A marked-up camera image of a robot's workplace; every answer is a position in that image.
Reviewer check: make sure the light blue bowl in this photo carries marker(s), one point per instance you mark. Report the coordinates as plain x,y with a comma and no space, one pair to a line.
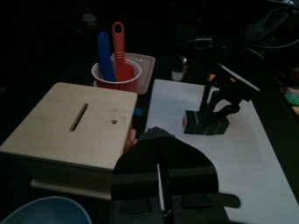
47,211

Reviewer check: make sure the blue toy utensil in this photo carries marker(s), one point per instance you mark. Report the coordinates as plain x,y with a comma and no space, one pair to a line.
105,55

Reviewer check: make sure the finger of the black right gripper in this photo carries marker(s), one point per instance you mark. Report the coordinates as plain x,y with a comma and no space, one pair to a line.
205,99
228,108

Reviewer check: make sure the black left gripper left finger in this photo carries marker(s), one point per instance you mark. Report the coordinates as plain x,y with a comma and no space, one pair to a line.
137,175

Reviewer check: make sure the small blue block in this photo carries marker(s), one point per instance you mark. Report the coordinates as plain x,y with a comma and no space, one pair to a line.
138,112

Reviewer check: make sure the green crumpled object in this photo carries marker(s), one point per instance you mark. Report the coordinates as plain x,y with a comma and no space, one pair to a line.
292,96

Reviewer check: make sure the red plastic cup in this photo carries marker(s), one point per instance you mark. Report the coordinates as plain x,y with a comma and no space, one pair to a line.
117,84

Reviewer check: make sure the small silver round object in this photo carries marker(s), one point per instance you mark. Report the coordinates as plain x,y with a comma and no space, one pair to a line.
178,68

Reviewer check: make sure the red toy utensil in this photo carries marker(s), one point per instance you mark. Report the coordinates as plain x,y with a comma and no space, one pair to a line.
119,52

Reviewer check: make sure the white plastic cutting board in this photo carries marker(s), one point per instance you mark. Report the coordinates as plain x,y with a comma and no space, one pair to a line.
253,163

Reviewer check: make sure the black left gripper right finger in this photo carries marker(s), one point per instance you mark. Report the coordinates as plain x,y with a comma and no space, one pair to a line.
187,175

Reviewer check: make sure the wooden box with slot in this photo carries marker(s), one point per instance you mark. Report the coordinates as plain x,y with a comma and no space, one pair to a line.
78,122

